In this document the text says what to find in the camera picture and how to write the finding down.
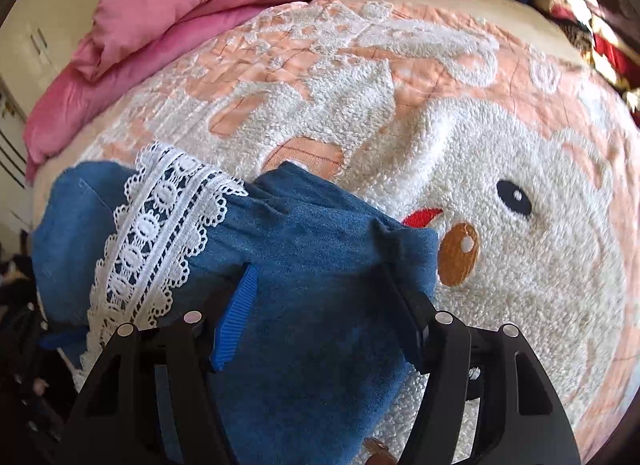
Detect pile of folded clothes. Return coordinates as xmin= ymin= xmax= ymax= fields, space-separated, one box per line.
xmin=530 ymin=0 xmax=639 ymax=119

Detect pink folded quilt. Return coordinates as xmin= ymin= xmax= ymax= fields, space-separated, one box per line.
xmin=22 ymin=0 xmax=396 ymax=183

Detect right hand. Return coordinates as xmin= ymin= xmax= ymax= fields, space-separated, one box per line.
xmin=362 ymin=438 xmax=397 ymax=465

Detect cream wardrobe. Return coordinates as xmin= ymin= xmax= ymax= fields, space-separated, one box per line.
xmin=1 ymin=9 xmax=58 ymax=232

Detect blue denim lace-trimmed pants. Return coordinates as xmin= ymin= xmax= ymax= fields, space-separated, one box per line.
xmin=32 ymin=144 xmax=437 ymax=464

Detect peach bear-pattern bedspread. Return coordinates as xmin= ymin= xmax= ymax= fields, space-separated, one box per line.
xmin=34 ymin=0 xmax=639 ymax=464

